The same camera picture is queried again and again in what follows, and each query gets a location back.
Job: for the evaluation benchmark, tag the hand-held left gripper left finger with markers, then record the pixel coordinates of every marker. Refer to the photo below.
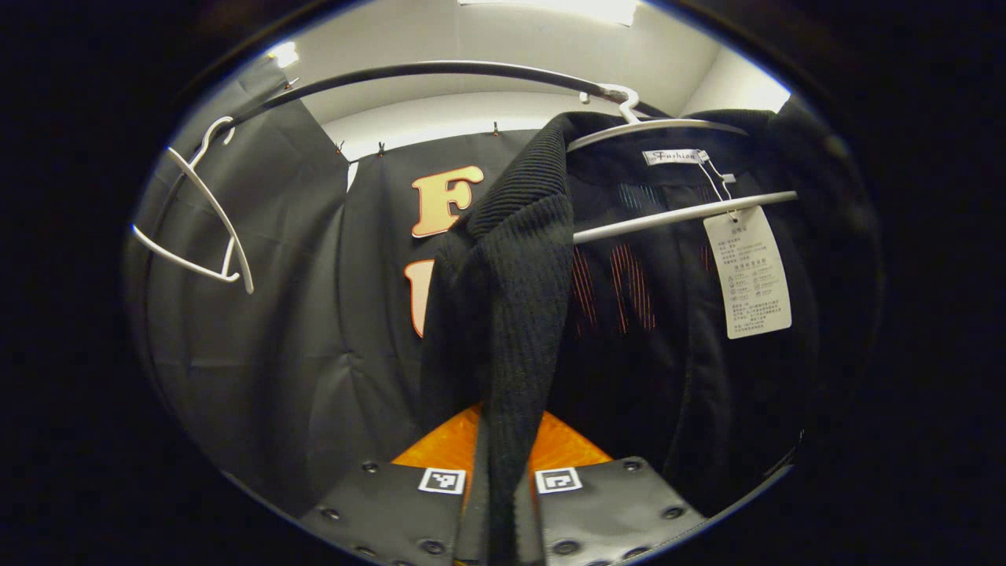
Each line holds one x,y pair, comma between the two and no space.
393,511

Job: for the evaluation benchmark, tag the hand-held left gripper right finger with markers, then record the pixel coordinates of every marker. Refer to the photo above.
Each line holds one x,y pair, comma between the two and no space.
613,511

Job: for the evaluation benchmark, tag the black knit jacket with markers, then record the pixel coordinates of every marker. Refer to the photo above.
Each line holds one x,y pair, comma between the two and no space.
519,314

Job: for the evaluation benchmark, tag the white plastic clothes hanger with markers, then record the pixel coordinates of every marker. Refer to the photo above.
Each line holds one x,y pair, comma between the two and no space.
652,222
182,262

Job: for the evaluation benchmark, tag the black backdrop cloth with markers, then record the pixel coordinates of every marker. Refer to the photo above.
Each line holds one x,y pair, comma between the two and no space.
275,314

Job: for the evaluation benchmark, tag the white paper hang tag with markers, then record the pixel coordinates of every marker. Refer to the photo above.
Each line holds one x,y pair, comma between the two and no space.
747,275

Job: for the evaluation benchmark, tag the ceiling light panel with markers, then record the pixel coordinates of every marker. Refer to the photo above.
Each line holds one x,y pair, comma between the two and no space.
283,55
550,9

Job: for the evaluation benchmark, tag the black clothes rack rail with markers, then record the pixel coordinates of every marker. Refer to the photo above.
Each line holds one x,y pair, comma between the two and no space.
440,68

